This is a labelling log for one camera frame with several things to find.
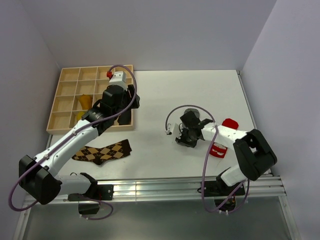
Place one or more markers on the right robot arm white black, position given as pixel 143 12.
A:
pixel 253 153

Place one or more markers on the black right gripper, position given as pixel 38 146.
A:
pixel 181 140

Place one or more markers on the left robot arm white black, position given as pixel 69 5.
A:
pixel 39 175

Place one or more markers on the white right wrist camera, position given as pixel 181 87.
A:
pixel 172 129

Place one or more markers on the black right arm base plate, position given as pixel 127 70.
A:
pixel 215 188

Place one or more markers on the grey sock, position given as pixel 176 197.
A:
pixel 194 110

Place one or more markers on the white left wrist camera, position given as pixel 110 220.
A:
pixel 118 78

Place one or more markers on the black box under rail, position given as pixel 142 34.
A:
pixel 88 208

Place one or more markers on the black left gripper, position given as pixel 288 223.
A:
pixel 131 91

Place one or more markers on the red white fluffy sock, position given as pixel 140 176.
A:
pixel 221 144

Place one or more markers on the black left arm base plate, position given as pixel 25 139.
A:
pixel 101 192

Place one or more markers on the brown argyle sock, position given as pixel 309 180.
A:
pixel 99 156

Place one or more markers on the wooden compartment tray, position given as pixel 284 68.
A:
pixel 74 82

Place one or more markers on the aluminium rail frame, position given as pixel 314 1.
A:
pixel 155 189

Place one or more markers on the rolled mustard sock in tray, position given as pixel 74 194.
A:
pixel 79 115

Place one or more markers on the mustard yellow striped sock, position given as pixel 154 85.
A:
pixel 85 101

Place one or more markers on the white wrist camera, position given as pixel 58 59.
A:
pixel 118 78
pixel 172 129

